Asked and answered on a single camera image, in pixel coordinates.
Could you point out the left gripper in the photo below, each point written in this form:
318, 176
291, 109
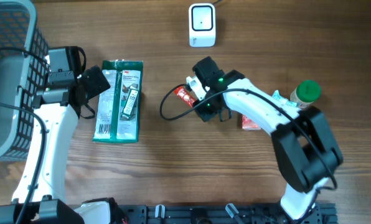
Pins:
97, 80

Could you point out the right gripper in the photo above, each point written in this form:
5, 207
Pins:
205, 114

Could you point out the red coffee stick sachet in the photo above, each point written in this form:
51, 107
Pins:
185, 96

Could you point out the red white tissue pack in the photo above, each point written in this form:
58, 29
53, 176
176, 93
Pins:
248, 124

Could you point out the green white gloves package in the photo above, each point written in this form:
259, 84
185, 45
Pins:
110, 126

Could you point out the green white balm box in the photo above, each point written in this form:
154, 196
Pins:
130, 102

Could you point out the teal wet wipes pack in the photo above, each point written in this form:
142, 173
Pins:
276, 95

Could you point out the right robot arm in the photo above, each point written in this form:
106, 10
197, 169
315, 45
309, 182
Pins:
306, 150

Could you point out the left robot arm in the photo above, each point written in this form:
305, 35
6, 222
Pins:
56, 109

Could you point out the white barcode scanner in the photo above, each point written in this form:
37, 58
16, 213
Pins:
202, 25

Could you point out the grey plastic mesh basket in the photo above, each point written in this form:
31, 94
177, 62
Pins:
22, 71

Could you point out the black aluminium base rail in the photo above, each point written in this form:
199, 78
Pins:
265, 213

